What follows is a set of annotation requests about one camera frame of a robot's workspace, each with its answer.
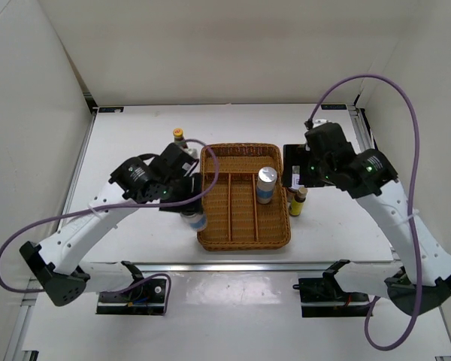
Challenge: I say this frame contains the small yellow bottle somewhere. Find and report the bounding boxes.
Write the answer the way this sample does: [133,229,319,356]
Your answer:
[289,187,307,217]

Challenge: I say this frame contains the white blue canister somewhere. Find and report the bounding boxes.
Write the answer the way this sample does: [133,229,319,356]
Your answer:
[256,166,277,204]
[180,211,207,232]

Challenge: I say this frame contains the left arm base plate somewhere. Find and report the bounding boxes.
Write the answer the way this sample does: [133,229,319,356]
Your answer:
[95,273,171,316]

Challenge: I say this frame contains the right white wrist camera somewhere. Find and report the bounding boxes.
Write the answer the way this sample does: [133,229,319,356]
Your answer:
[313,119,328,129]

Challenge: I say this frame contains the yellow cap sauce bottle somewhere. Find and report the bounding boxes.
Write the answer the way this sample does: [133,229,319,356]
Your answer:
[173,128,188,149]

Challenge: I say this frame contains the brown wicker basket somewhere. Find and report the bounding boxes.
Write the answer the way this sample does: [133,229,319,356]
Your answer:
[197,143,291,251]

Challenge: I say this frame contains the right silver lid jar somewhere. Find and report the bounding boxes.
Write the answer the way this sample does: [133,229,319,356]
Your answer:
[286,187,297,203]

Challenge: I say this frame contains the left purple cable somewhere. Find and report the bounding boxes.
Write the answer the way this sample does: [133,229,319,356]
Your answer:
[0,138,219,294]

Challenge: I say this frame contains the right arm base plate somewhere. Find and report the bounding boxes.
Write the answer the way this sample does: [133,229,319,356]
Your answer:
[292,278,371,318]

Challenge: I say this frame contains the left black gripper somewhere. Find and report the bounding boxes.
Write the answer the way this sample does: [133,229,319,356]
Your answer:
[159,172,204,214]

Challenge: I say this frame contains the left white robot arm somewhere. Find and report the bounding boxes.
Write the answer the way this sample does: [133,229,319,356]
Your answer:
[20,143,201,307]

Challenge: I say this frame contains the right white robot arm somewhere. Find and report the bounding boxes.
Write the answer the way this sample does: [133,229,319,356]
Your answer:
[282,123,451,315]

